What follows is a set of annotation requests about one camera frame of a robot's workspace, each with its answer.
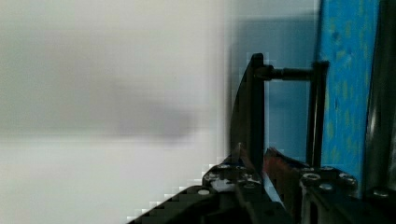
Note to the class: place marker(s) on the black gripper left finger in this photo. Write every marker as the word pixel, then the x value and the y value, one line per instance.
pixel 242 197

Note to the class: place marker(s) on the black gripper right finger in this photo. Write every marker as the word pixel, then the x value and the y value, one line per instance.
pixel 311 195

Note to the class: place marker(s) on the black oven door handle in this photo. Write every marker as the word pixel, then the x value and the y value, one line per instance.
pixel 247 120

